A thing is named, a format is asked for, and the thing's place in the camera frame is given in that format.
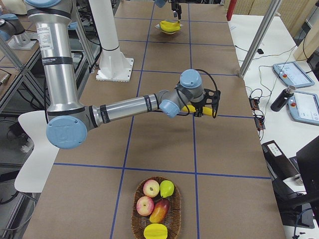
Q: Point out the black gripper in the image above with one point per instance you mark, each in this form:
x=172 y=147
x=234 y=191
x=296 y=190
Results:
x=199 y=106
x=176 y=6

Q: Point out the long yellow top banana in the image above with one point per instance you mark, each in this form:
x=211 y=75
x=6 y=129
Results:
x=171 y=31

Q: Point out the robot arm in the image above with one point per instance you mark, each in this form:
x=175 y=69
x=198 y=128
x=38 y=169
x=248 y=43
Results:
x=161 y=3
x=69 y=120

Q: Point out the grey square plate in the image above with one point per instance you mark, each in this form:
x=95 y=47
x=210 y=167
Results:
x=157 y=26

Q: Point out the brown wicker basket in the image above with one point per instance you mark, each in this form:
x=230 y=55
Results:
x=172 y=220

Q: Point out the red fire extinguisher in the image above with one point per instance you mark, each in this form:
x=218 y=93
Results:
x=231 y=8

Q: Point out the green pear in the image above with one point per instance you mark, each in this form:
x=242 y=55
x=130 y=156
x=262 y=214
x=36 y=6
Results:
x=166 y=188

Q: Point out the black water bottle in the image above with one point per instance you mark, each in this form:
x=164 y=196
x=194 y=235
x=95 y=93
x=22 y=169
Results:
x=283 y=98

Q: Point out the pink peach apple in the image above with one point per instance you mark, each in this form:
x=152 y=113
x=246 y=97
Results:
x=151 y=188

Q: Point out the far teach pendant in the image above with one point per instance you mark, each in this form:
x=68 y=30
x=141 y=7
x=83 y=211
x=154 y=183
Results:
x=292 y=74

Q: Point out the teach pendant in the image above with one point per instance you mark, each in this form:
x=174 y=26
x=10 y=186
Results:
x=304 y=107
x=292 y=74

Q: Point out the near teach pendant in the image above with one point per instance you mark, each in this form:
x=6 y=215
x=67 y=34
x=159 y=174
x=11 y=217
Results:
x=304 y=107

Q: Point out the red yellow mango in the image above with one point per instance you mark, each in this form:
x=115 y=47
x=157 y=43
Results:
x=160 y=211

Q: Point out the black monitor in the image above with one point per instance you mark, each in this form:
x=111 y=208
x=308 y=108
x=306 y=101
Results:
x=308 y=163

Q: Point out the yellow star fruit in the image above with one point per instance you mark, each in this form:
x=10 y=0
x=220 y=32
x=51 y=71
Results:
x=156 y=231

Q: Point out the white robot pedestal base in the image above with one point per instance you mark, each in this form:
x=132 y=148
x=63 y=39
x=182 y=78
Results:
x=113 y=65

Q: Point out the aluminium frame post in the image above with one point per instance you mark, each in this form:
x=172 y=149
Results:
x=264 y=25

